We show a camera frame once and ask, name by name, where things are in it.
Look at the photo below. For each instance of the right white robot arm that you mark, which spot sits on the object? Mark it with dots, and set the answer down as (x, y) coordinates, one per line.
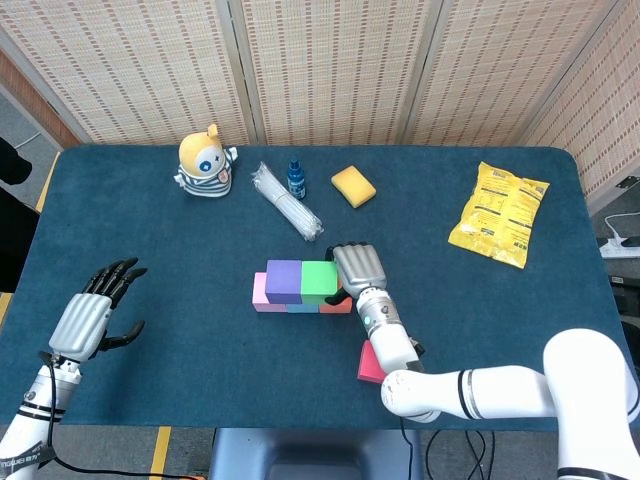
(400, 345)

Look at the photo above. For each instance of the white power strip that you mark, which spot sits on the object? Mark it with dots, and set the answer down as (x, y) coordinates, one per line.
(615, 248)

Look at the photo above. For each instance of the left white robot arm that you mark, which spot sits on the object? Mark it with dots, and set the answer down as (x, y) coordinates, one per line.
(30, 415)

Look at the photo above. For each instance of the red foam cube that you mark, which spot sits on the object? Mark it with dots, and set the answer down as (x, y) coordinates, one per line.
(369, 365)

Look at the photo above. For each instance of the yellow snack bag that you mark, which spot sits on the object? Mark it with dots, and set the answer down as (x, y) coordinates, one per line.
(500, 215)

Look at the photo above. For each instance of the pink foam cube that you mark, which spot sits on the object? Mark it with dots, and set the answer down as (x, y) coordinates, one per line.
(259, 290)

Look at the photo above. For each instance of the dark grey box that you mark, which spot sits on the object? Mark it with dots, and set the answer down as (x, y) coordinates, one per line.
(630, 300)

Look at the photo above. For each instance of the blue felt table cover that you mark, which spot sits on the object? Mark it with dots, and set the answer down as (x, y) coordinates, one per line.
(200, 250)

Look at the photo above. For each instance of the orange foam cube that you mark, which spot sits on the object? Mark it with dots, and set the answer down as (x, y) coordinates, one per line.
(340, 309)

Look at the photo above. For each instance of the light blue foam cube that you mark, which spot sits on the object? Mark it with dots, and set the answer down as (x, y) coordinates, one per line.
(302, 308)

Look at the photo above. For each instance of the blue spray bottle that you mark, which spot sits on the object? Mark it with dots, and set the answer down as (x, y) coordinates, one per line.
(297, 185)

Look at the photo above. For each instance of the clear plastic bag bundle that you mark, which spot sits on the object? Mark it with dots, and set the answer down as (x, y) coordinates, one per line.
(287, 202)

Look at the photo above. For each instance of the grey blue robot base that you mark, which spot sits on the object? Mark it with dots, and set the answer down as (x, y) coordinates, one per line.
(310, 455)

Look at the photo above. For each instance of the yellow sponge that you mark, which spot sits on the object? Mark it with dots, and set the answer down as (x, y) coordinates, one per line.
(352, 187)

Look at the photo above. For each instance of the yellow plush toy striped shirt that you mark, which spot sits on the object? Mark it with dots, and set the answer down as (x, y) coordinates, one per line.
(205, 170)

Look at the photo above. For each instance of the black equipment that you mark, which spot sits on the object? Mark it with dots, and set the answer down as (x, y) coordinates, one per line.
(15, 240)

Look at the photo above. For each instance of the purple foam cube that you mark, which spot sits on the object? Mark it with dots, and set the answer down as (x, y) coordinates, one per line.
(283, 280)

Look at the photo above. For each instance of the woven folding screen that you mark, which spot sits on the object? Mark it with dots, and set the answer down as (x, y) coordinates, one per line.
(325, 65)

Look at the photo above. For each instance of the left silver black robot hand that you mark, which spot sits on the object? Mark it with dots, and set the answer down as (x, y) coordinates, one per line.
(80, 325)

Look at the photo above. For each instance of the green foam cube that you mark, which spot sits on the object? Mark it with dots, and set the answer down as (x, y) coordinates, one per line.
(317, 282)

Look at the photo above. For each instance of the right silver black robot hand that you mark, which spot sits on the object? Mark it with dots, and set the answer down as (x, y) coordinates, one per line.
(360, 267)

